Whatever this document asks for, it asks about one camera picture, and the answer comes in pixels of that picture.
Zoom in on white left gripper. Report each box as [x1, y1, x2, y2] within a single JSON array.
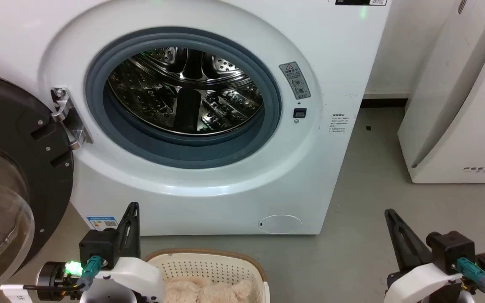
[[79, 202, 166, 303]]

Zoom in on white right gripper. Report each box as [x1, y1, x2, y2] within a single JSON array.
[[384, 208, 475, 303]]

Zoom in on dark round washer door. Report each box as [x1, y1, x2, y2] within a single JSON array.
[[0, 69, 75, 291]]

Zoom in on stainless steel washing machine drum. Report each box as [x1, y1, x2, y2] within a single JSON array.
[[107, 47, 265, 136]]

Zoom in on blue energy label sticker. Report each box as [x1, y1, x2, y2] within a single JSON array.
[[86, 215, 119, 231]]

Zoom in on cream perforated laundry basket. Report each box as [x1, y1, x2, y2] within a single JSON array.
[[144, 248, 271, 303]]

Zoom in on beige fluffy cloth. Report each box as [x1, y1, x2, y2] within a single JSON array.
[[163, 276, 255, 303]]

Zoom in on white front-load washing machine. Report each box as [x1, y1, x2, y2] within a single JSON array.
[[0, 0, 393, 236]]

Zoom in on metal door hinge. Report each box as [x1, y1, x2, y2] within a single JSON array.
[[51, 87, 93, 151]]

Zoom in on oval drain filter cover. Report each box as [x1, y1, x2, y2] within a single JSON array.
[[258, 214, 303, 234]]

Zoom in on small printed text sticker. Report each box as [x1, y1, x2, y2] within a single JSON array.
[[330, 113, 347, 134]]

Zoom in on white air purifier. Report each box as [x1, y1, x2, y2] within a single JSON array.
[[397, 0, 485, 184]]

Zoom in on grey rubber door gasket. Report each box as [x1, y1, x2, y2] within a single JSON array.
[[85, 27, 282, 170]]

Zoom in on grey warning label sticker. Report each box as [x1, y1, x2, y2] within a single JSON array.
[[279, 61, 312, 100]]

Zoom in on black control panel strip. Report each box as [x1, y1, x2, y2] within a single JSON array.
[[335, 0, 388, 6]]

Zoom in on teal plug left camera cable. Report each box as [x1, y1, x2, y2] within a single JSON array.
[[77, 255, 103, 292]]

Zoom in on teal plug camera cable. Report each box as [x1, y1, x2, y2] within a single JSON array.
[[456, 258, 485, 303], [77, 255, 103, 292]]

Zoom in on teal plug right camera cable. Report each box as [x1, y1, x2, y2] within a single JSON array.
[[456, 258, 485, 303]]

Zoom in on black cable with white tag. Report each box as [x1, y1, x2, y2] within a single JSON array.
[[0, 283, 87, 293]]

